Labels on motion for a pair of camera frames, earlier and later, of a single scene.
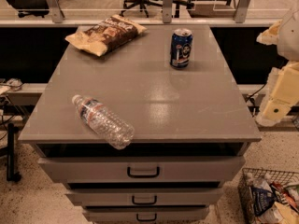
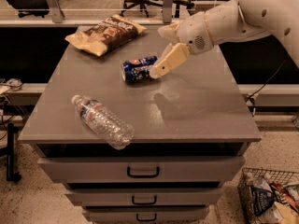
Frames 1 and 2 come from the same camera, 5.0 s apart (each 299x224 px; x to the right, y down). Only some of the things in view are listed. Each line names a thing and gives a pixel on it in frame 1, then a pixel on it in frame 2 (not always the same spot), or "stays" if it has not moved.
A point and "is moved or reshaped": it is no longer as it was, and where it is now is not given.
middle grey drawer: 145,197 stays
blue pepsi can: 181,48 is moved or reshaped
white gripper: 290,39 -> 193,34
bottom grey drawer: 148,214 stays
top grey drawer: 143,169 stays
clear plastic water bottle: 119,133 stays
